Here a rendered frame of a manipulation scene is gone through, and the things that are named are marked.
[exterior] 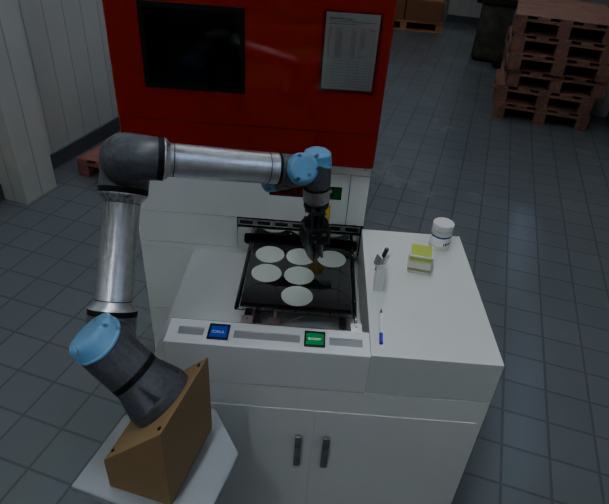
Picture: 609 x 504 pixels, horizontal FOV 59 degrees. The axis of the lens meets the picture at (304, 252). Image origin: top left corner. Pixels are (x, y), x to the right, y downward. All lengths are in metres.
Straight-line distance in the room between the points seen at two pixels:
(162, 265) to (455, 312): 1.11
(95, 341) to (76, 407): 1.49
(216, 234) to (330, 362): 0.75
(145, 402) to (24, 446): 1.43
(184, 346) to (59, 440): 1.20
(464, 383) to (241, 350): 0.61
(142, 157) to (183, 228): 0.84
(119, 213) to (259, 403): 0.67
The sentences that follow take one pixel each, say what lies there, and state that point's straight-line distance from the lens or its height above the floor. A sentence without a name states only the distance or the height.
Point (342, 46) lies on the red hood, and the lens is 1.63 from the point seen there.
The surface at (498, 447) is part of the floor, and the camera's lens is 2.63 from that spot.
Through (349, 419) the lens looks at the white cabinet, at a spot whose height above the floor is 0.71.
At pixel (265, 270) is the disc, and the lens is 1.80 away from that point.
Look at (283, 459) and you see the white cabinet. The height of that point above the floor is 0.49.
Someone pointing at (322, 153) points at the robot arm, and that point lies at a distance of 1.43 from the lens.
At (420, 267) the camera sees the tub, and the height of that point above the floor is 0.99.
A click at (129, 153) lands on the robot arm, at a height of 1.48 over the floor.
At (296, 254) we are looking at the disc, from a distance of 1.88.
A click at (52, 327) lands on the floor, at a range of 3.10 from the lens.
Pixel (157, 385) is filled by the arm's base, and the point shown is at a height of 1.08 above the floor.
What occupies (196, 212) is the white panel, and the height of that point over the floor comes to 0.98.
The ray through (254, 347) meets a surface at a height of 0.96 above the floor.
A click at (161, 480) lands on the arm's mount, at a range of 1.28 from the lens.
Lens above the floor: 1.98
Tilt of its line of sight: 35 degrees down
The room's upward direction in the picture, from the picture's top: 4 degrees clockwise
